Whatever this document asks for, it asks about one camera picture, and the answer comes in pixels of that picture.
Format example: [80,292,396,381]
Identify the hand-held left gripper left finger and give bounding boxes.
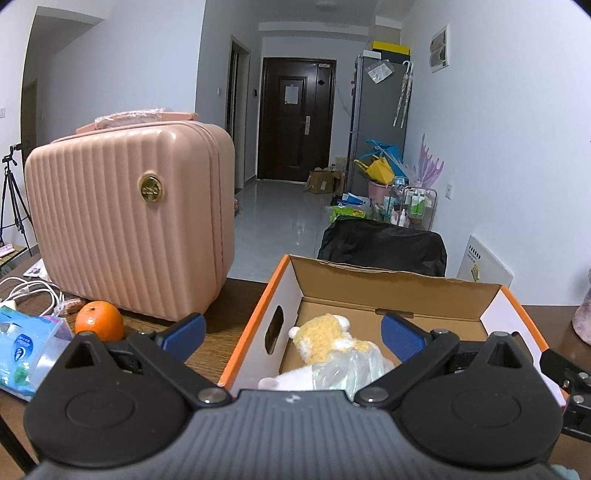
[60,312,234,409]

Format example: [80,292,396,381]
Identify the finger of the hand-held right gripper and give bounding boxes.
[539,350,591,400]

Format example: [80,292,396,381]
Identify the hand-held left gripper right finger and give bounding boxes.
[353,313,525,409]

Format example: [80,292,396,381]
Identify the orange cardboard box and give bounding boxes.
[217,254,570,407]

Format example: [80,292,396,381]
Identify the clear plastic bag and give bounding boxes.
[311,353,395,402]
[365,60,394,84]

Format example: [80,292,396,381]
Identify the white and yellow alpaca plush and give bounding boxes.
[257,315,384,392]

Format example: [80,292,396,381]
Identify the pink textured vase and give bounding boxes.
[573,268,591,344]

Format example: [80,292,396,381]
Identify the orange fruit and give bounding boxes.
[75,301,124,342]

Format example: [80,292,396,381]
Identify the black cloth cover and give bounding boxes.
[318,218,448,278]

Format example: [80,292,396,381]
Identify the white flat board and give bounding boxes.
[456,234,515,296]

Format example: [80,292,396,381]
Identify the white trolley rack with bottles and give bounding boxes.
[383,185,438,232]

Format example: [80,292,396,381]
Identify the pink ribbed suitcase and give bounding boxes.
[24,108,236,322]

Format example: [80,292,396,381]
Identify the green packet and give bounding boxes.
[331,204,370,222]

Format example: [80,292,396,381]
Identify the pink bucket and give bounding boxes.
[367,179,393,206]

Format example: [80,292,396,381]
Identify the blue tissue pack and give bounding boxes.
[0,309,75,401]

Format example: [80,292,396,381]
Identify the yellow bag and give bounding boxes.
[355,156,395,183]

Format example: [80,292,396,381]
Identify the brown cardboard box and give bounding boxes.
[304,168,345,195]

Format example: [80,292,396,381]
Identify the purple wing decoration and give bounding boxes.
[406,134,445,188]

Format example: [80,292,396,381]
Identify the dark brown entrance door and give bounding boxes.
[256,56,338,183]

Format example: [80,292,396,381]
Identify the grey refrigerator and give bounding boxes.
[346,53,414,195]

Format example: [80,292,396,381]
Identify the grey side door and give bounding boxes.
[228,39,252,195]

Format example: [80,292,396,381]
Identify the black tripod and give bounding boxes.
[0,144,35,257]

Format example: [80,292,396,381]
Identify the white folded umbrella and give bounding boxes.
[392,60,414,129]

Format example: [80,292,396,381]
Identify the white cables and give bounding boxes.
[0,276,65,319]

